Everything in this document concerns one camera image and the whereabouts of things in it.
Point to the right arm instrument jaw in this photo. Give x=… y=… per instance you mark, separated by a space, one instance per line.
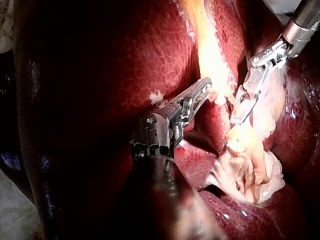
x=260 y=96
x=253 y=78

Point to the left arm instrument jaw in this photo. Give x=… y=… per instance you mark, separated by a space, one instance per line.
x=197 y=101
x=197 y=87

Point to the right arm instrument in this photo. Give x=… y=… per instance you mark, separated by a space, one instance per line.
x=297 y=37

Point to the left arm instrument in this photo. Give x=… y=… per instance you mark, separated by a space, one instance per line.
x=152 y=132

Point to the gallbladder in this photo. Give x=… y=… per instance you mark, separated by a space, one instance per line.
x=210 y=50

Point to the dark left arm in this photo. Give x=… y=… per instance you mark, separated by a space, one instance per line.
x=160 y=200

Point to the dark right arm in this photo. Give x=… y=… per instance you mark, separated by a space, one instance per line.
x=308 y=10

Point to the thin tube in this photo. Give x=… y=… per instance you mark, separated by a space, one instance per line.
x=231 y=101

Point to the white clip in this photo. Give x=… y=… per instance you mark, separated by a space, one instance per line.
x=237 y=115

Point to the pale fatty tissue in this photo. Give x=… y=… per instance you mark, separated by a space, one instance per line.
x=250 y=170
x=156 y=96

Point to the dark red liver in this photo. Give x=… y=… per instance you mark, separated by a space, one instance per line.
x=112 y=62

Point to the white cloth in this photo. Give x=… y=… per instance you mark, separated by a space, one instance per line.
x=6 y=25
x=12 y=212

